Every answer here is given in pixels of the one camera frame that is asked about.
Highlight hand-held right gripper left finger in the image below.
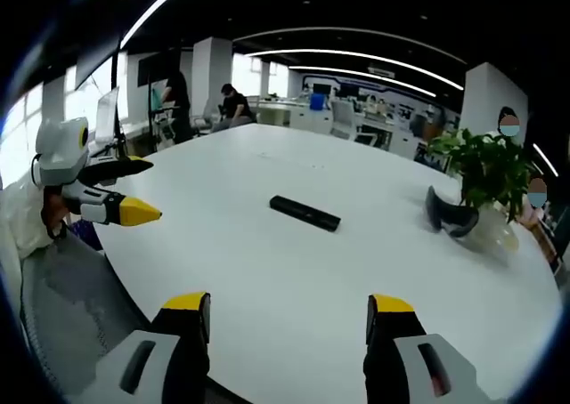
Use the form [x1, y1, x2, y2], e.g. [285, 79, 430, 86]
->
[66, 291, 213, 404]

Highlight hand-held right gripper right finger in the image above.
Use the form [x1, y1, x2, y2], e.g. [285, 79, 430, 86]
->
[362, 293, 491, 404]

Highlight black remote control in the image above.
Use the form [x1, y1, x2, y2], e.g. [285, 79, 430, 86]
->
[268, 194, 343, 234]

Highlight person's left hand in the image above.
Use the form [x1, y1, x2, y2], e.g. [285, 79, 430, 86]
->
[40, 190, 75, 240]

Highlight white flat monitor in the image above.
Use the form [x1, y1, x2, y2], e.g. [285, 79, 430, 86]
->
[95, 86, 120, 145]

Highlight black display screen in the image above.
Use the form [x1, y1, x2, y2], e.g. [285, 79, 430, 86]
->
[136, 55, 157, 89]

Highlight grey mesh office chair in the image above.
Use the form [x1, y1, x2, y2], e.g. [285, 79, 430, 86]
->
[0, 230, 152, 404]

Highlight dark grey headset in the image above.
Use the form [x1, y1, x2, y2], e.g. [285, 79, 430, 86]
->
[425, 185, 481, 238]

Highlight row of ceiling light strips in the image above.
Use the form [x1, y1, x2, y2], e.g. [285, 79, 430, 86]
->
[119, 0, 560, 178]

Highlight green plant in white pot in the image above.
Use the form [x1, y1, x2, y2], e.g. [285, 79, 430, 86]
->
[427, 127, 542, 254]

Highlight white office chair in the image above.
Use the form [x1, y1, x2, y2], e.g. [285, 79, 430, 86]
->
[331, 99, 357, 138]

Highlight white workstation desks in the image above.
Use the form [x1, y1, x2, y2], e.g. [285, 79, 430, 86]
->
[257, 78, 428, 160]

